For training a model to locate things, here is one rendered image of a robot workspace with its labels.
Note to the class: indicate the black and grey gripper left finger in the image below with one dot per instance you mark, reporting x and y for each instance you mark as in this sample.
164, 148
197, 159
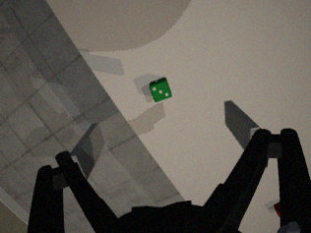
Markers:
47, 214

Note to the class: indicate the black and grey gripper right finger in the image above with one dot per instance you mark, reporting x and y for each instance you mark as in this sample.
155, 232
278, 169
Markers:
233, 197

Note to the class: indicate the green die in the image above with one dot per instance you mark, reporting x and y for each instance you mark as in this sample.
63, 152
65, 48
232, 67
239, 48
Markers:
160, 89

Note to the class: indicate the red die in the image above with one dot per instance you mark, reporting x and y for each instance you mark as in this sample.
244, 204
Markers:
277, 208

